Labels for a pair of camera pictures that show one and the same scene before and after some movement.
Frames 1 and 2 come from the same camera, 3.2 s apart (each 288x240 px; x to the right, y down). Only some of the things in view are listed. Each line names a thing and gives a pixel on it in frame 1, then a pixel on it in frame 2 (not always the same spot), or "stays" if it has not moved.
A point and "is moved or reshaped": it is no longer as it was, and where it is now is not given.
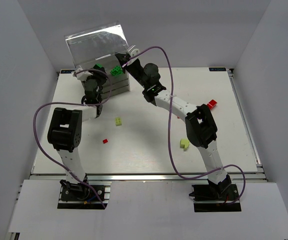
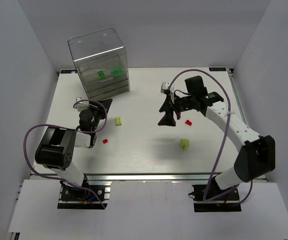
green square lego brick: [98, 65] is moved or reshaped
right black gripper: [123, 58] → [173, 106]
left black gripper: [99, 75] → [101, 107]
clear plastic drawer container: [98, 47] is moved or reshaped
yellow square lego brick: [118, 121] stays
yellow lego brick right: [184, 144] stays
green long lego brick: [116, 70] stays
